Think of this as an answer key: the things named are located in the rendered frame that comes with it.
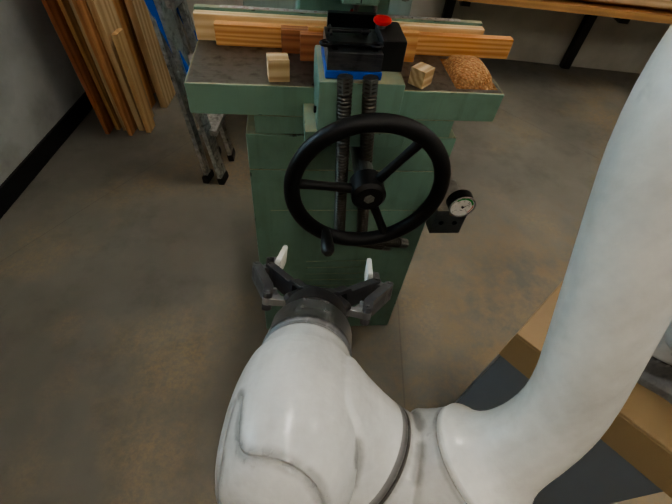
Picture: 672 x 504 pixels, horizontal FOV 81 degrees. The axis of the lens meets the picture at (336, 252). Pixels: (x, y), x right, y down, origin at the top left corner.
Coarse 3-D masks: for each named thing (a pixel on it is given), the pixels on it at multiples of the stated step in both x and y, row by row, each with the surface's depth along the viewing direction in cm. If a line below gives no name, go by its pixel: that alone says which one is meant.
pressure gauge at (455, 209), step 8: (456, 192) 89; (464, 192) 89; (448, 200) 90; (456, 200) 88; (464, 200) 88; (472, 200) 89; (448, 208) 91; (456, 208) 90; (464, 208) 90; (472, 208) 91; (456, 216) 92
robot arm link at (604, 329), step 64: (640, 128) 19; (640, 192) 19; (576, 256) 23; (640, 256) 20; (576, 320) 23; (640, 320) 21; (576, 384) 24; (448, 448) 30; (512, 448) 28; (576, 448) 26
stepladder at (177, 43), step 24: (144, 0) 129; (168, 0) 130; (168, 24) 133; (192, 24) 152; (168, 48) 142; (192, 48) 154; (192, 120) 164; (216, 120) 172; (216, 144) 175; (216, 168) 178
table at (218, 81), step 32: (192, 64) 73; (224, 64) 74; (256, 64) 75; (192, 96) 71; (224, 96) 71; (256, 96) 72; (288, 96) 72; (416, 96) 74; (448, 96) 75; (480, 96) 76
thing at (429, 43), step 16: (224, 32) 77; (240, 32) 77; (256, 32) 78; (272, 32) 78; (432, 32) 82; (416, 48) 83; (432, 48) 83; (448, 48) 83; (464, 48) 84; (480, 48) 84; (496, 48) 84
